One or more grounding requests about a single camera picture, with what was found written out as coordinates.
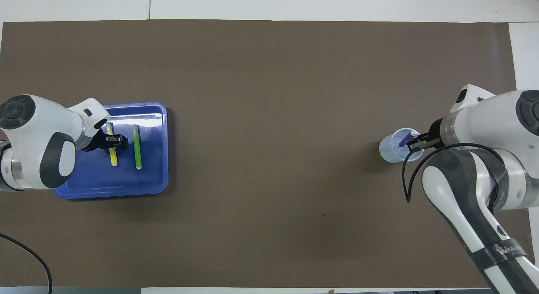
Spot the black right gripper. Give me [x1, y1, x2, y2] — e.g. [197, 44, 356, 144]
[407, 118, 446, 153]

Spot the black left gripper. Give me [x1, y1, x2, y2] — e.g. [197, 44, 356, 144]
[80, 132, 128, 152]

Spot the green marker pen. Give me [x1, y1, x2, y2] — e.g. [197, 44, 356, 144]
[132, 124, 143, 170]

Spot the yellow marker pen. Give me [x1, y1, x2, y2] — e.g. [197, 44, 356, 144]
[105, 122, 118, 167]

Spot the purple marker pen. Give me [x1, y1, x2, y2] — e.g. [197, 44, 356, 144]
[398, 130, 419, 148]

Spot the clear plastic cup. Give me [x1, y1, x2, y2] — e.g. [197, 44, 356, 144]
[379, 128, 425, 164]

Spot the blue plastic tray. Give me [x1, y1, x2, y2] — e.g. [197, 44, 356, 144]
[52, 102, 169, 200]

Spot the brown table mat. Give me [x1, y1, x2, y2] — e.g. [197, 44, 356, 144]
[0, 19, 537, 288]

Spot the right arm black velcro strap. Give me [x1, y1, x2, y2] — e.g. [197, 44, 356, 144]
[472, 239, 528, 273]

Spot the black cable trailing left arm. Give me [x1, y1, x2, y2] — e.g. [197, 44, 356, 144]
[0, 233, 53, 294]

